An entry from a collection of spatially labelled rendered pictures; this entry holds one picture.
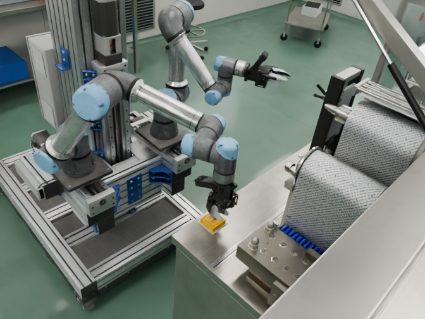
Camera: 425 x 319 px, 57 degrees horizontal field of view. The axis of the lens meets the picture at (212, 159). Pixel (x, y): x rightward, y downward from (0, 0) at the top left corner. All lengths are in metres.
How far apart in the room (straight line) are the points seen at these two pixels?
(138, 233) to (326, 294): 2.00
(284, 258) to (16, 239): 1.92
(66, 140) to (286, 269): 0.92
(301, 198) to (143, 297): 1.36
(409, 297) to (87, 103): 1.06
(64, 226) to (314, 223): 1.61
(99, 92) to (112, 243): 1.21
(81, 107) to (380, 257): 1.09
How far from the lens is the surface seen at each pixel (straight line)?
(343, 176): 1.23
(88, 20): 1.81
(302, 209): 1.33
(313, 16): 6.21
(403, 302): 0.80
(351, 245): 0.53
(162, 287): 2.44
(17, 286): 2.58
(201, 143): 1.29
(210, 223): 1.50
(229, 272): 1.40
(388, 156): 1.37
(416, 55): 0.84
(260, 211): 1.62
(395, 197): 0.63
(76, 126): 1.51
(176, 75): 2.06
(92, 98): 1.36
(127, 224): 2.47
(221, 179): 1.32
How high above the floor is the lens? 2.03
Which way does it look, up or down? 38 degrees down
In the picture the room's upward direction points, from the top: 6 degrees clockwise
